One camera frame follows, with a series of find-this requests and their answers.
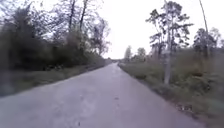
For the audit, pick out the grey asphalt path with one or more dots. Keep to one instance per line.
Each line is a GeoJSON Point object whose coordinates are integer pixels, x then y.
{"type": "Point", "coordinates": [96, 100]}

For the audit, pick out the group of trees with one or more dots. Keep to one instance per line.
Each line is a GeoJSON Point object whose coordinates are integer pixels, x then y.
{"type": "Point", "coordinates": [166, 30]}

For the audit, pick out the row of trees and bushes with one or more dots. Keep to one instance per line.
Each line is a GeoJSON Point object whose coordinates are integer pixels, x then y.
{"type": "Point", "coordinates": [43, 43]}

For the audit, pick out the grass verge with bushes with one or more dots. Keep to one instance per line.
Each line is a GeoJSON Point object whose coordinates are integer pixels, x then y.
{"type": "Point", "coordinates": [186, 83]}

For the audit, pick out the grass verge beside trees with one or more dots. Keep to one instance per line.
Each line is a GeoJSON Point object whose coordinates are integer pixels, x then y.
{"type": "Point", "coordinates": [36, 80]}

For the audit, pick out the leaning pole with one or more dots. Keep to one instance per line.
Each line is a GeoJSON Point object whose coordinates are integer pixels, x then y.
{"type": "Point", "coordinates": [205, 26]}

